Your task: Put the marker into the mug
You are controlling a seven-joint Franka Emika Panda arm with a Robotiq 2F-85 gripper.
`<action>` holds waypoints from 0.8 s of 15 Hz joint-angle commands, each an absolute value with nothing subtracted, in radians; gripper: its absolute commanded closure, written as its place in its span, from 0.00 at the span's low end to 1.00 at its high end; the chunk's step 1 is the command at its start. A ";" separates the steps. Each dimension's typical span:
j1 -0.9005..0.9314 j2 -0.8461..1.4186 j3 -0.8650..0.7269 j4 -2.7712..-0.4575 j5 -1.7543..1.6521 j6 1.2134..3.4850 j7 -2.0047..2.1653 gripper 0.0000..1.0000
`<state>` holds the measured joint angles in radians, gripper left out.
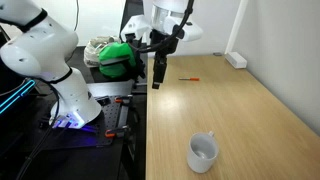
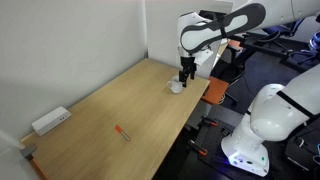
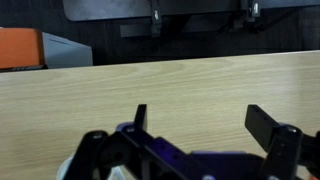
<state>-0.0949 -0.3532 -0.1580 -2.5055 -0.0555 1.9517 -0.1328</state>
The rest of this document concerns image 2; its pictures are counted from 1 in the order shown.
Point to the white mug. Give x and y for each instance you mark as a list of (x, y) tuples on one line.
[(175, 85)]

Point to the orange chair seat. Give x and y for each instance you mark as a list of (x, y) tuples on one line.
[(215, 90)]

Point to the orange black clamp far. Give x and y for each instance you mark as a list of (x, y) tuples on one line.
[(207, 120)]

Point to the grey table corner clamp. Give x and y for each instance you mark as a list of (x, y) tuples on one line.
[(27, 151)]

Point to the white power strip box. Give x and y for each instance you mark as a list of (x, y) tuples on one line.
[(50, 120)]

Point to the orange grey marker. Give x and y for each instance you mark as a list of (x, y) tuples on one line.
[(119, 129)]

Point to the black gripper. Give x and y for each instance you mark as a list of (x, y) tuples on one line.
[(189, 69)]

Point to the orange black clamp near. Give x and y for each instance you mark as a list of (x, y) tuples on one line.
[(197, 148)]

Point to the orange black clamp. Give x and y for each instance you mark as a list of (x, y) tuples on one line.
[(207, 120), (197, 148)]

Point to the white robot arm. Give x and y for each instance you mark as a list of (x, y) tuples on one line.
[(277, 110)]

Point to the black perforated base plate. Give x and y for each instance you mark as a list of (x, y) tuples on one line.
[(216, 140)]

